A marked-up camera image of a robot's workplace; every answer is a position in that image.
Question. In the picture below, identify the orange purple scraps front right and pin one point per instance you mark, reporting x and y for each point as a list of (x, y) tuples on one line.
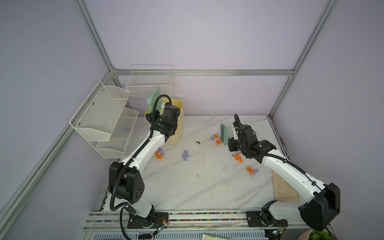
[(252, 171)]

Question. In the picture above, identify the orange purple scraps back cluster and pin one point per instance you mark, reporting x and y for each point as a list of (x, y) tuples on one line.
[(216, 138)]

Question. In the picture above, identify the purple paper scrap near bin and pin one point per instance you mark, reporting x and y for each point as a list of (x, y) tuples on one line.
[(161, 150)]

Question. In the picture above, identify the orange purple scraps cluster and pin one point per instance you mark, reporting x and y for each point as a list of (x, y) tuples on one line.
[(238, 156), (216, 138)]

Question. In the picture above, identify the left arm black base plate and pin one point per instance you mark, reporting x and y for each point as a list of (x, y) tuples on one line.
[(153, 221)]

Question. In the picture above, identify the beige cloth rag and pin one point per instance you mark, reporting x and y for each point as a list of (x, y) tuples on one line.
[(283, 191)]

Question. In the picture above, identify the aluminium front rail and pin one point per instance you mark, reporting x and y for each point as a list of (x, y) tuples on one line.
[(187, 225)]

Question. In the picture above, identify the green plastic dustpan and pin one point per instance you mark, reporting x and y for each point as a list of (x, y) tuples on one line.
[(151, 101)]

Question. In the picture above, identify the lone purple paper scrap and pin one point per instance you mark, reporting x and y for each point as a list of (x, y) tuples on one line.
[(185, 155)]

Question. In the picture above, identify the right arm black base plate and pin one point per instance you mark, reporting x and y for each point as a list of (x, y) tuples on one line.
[(263, 217)]

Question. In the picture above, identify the cream trash bin yellow liner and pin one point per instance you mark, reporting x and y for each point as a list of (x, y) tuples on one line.
[(173, 140)]

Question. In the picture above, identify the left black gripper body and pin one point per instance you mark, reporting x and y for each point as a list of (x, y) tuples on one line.
[(157, 118)]

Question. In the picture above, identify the white mesh shelf lower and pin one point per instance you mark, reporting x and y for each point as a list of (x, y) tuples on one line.
[(117, 145)]

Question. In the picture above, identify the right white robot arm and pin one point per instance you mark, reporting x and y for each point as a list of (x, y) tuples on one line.
[(321, 202)]

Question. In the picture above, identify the white mesh shelf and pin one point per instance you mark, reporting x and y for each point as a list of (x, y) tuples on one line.
[(117, 145), (97, 117)]

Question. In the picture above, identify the white mesh shelf upper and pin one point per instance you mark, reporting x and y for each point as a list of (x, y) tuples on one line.
[(97, 117)]

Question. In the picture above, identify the green hand brush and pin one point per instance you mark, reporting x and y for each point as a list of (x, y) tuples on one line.
[(224, 136)]

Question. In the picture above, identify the white wire basket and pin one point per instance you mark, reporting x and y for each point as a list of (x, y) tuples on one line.
[(144, 79)]

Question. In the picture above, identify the orange purple scraps right cluster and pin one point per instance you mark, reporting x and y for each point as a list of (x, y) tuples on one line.
[(238, 156)]

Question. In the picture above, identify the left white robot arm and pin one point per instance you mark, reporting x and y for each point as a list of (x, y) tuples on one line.
[(126, 183)]

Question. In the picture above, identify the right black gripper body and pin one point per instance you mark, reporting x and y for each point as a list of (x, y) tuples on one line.
[(234, 144)]

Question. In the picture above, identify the green plant in pot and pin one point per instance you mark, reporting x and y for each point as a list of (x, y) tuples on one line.
[(317, 235)]

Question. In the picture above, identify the orange paper scrap near bin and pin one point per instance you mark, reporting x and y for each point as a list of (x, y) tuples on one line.
[(158, 156)]

